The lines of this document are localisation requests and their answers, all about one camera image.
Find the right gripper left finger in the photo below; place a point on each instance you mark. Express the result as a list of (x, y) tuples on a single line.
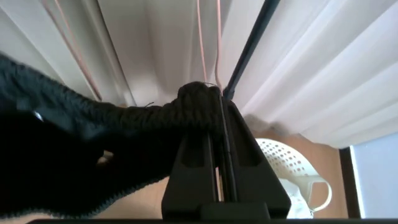
[(192, 180)]

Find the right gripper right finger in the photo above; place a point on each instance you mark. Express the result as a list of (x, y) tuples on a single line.
[(255, 180)]

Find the white printed T-shirt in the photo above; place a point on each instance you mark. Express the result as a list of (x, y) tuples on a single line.
[(298, 205)]

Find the black garment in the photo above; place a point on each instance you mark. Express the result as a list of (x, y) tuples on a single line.
[(62, 140)]

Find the white laundry basket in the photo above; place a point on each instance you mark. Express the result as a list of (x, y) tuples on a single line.
[(286, 161)]

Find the black clothes rack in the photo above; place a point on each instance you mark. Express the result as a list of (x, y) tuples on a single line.
[(248, 46)]

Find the beige curtain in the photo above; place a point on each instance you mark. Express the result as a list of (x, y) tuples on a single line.
[(311, 77)]

